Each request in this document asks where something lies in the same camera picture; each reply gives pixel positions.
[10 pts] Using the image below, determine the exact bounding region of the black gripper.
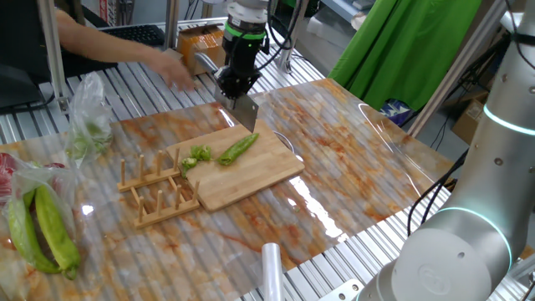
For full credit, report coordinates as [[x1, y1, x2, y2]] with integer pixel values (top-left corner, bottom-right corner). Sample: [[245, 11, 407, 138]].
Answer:
[[212, 37, 262, 101]]

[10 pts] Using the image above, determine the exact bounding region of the steel kitchen knife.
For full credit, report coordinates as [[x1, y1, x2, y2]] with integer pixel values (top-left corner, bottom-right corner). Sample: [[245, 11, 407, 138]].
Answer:
[[193, 51, 260, 134]]

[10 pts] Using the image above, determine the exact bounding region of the bare person forearm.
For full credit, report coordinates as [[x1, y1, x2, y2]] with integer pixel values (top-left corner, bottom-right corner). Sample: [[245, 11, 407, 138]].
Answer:
[[55, 8, 162, 64]]

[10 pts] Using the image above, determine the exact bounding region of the bare person hand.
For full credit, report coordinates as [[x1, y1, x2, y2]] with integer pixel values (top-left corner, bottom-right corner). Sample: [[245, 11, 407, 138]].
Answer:
[[144, 50, 196, 93]]

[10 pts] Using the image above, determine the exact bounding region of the taped cardboard box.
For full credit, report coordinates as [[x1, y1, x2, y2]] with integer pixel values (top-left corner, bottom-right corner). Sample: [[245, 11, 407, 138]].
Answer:
[[175, 23, 229, 77]]

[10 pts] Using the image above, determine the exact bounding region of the wooden cutting board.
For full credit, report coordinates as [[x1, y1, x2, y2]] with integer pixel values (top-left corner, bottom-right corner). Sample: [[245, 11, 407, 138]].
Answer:
[[166, 118, 306, 213]]

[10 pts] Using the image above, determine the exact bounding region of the black keyboard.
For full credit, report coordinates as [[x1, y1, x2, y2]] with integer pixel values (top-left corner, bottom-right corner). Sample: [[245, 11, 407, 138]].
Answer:
[[99, 23, 166, 48]]

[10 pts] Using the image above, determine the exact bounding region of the wooden peg rack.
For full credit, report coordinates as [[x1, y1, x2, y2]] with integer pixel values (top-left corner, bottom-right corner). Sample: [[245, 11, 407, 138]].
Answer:
[[115, 145, 201, 230]]

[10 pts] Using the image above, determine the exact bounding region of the marbled plastic table sheet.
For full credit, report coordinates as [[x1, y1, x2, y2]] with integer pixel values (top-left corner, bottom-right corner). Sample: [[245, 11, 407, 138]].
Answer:
[[0, 78, 455, 301]]

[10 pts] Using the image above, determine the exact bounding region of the crumpled clear plastic bag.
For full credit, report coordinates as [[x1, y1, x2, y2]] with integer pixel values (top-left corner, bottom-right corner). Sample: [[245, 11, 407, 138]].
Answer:
[[64, 71, 115, 169]]

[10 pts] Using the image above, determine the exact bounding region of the pale green pepper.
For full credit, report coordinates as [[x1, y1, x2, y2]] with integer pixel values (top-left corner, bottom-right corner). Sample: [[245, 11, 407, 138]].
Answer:
[[66, 120, 114, 161]]

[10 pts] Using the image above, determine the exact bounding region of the black desk mat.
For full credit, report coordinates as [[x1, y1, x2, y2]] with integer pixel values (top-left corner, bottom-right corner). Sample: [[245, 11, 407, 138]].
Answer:
[[61, 49, 120, 80]]

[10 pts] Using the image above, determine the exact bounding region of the blue patterned bag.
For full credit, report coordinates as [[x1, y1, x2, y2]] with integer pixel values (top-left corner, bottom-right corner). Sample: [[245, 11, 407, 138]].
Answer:
[[379, 98, 414, 127]]

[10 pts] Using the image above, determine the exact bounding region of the green cloth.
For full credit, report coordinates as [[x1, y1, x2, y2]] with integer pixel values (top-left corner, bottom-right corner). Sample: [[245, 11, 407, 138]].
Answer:
[[328, 0, 484, 113]]

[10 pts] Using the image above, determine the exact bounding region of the white plastic bag roll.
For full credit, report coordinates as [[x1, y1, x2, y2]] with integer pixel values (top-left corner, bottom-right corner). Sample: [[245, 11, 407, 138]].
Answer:
[[260, 242, 287, 301]]

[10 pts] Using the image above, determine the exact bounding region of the red pepper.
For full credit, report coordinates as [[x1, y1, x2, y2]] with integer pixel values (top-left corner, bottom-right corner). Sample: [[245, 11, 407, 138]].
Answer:
[[41, 161, 70, 197], [0, 152, 20, 206]]

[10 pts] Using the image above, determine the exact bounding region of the slanted aluminium pole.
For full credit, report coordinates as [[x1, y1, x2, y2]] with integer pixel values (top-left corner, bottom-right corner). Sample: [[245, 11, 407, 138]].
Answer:
[[407, 0, 509, 139]]

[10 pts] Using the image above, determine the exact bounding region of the black desktop monitor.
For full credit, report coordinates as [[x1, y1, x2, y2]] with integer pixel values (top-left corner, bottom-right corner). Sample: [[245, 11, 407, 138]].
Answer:
[[0, 0, 51, 110]]

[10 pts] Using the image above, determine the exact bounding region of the green pepper with curled stem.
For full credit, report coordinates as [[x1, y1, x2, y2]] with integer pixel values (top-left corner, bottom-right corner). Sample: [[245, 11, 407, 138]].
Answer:
[[33, 183, 82, 281]]

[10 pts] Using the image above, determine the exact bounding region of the brown floor carton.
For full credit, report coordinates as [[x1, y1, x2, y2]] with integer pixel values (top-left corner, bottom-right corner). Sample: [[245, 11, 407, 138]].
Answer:
[[450, 90, 490, 146]]

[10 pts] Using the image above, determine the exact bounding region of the green pepper inside bag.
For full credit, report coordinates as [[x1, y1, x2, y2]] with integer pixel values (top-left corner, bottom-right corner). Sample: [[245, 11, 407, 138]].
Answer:
[[7, 190, 63, 276]]

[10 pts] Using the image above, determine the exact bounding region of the black camera cable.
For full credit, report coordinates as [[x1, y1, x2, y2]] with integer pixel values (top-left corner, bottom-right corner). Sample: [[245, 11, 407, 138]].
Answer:
[[253, 0, 294, 73]]

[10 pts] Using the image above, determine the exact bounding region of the aluminium frame post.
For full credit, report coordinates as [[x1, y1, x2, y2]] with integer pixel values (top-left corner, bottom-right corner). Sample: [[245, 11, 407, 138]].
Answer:
[[162, 0, 181, 52], [36, 0, 71, 115], [275, 0, 311, 75]]

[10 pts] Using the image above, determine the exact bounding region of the black monitor cable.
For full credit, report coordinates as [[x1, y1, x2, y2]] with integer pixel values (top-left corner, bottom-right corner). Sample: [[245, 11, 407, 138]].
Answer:
[[0, 92, 58, 116]]

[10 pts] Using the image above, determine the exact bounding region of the thin black cable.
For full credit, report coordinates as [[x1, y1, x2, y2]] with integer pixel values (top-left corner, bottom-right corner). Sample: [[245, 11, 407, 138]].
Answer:
[[405, 149, 470, 238], [420, 175, 456, 229]]

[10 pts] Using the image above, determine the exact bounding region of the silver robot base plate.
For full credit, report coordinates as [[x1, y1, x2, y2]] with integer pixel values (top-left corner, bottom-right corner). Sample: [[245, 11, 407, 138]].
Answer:
[[316, 278, 365, 301]]

